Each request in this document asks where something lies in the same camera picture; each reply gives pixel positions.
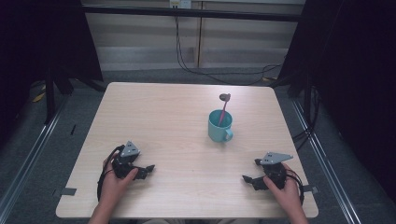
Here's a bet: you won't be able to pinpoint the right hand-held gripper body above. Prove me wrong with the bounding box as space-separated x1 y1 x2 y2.
252 151 294 191

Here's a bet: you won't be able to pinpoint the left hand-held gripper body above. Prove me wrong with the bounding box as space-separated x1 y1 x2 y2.
111 140 142 179

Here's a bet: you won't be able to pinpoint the teal cup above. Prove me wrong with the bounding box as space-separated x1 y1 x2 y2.
207 108 234 144

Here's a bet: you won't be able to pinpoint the pink toothbrush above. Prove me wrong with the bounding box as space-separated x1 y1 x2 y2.
217 92 233 127

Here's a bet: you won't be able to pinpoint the person's right hand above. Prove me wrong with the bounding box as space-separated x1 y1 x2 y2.
262 162 305 210

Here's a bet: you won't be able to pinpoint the person's left hand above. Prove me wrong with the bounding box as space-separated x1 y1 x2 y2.
100 152 140 207

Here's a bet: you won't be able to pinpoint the black stand leg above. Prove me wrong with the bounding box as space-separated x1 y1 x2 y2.
44 66 58 125

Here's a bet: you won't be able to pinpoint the yellow floor tape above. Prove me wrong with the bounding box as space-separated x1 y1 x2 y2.
32 91 47 104

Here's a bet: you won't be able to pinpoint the black curtain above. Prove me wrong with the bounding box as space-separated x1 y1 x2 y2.
276 0 396 203
0 0 105 147

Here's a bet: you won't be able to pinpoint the black horizontal bar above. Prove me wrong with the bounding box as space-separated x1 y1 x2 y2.
82 5 303 23

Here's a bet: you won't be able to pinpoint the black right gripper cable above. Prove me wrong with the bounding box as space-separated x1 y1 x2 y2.
285 169 306 204

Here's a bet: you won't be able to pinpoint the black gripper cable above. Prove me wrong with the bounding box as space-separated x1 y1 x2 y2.
285 169 306 204
97 144 126 202

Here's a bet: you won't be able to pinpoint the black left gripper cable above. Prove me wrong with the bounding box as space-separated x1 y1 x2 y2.
97 144 126 202

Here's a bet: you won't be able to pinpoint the metal floor rail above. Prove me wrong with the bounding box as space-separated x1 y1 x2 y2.
290 98 363 224
0 99 68 216

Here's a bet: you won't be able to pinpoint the black floor cables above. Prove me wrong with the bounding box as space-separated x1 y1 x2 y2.
291 86 322 152

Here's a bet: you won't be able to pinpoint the black hanging cable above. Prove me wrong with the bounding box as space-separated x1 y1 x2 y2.
174 14 283 86

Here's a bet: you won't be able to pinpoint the white wall socket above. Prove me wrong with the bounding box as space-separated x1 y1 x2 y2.
169 0 192 9

